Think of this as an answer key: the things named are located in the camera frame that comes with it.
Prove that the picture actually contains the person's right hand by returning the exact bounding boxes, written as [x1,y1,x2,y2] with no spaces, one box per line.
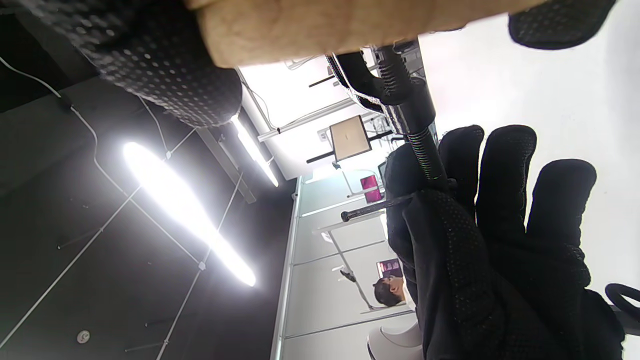
[15,0,618,129]

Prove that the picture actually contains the person's left hand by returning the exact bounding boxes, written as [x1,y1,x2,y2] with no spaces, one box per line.
[384,124,627,360]

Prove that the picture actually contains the tan square panel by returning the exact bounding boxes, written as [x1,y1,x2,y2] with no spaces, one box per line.
[329,115,373,162]

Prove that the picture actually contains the long ceiling light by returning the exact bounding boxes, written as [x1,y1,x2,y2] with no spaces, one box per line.
[122,141,257,288]
[231,114,280,188]

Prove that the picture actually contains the black metal C clamp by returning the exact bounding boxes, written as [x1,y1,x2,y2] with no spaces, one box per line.
[325,42,451,222]

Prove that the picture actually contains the thick black cable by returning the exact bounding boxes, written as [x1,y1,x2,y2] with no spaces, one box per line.
[604,283,640,337]

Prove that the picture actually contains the white chair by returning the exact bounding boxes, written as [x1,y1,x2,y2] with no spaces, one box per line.
[367,322,425,360]

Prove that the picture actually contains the pink lit monitor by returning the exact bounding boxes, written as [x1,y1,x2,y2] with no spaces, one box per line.
[360,174,385,204]
[376,258,404,279]

